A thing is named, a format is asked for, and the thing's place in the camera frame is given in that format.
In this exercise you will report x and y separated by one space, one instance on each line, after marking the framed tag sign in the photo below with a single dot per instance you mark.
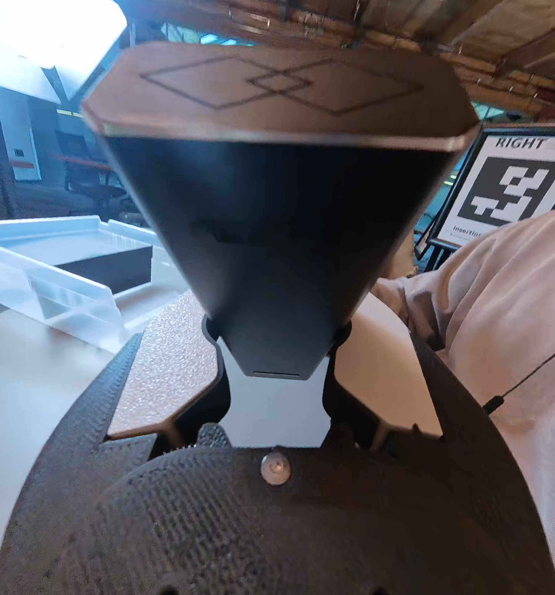
510 190

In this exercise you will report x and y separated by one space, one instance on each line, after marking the clear plastic bin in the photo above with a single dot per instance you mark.
73 302

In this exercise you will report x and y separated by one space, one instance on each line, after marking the dark grey usb hub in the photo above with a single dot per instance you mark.
282 232

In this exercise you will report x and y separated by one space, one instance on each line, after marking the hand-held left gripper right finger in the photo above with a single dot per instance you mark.
384 372

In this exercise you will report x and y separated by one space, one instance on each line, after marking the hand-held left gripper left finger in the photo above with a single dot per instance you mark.
166 372

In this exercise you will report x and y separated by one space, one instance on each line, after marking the person's grey hoodie torso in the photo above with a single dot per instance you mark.
538 465

